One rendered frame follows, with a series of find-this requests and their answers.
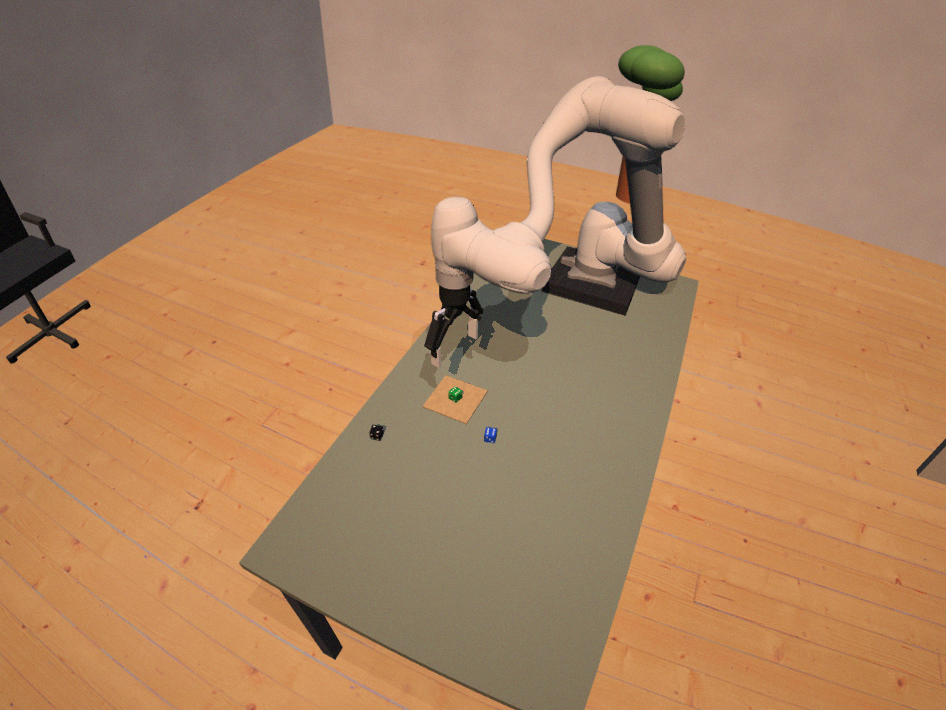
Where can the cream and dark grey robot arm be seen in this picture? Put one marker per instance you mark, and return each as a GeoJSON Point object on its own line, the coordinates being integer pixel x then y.
{"type": "Point", "coordinates": [643, 125]}

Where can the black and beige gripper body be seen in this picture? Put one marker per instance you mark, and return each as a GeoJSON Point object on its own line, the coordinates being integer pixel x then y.
{"type": "Point", "coordinates": [453, 297]}

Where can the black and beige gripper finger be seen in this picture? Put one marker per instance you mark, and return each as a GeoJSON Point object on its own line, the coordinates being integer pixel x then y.
{"type": "Point", "coordinates": [473, 315]}
{"type": "Point", "coordinates": [438, 328]}

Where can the orange mat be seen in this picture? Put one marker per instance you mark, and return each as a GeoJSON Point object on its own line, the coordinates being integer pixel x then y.
{"type": "Point", "coordinates": [461, 411]}

